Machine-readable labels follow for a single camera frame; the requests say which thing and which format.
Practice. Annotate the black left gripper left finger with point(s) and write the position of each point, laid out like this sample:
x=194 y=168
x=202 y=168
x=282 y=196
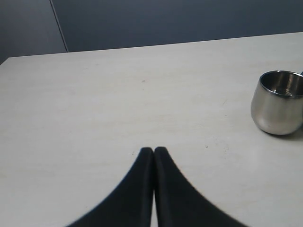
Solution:
x=130 y=203

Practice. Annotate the stainless steel cup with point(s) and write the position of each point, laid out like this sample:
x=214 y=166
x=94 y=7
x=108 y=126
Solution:
x=277 y=104

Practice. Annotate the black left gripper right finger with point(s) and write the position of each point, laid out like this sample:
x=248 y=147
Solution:
x=178 y=203

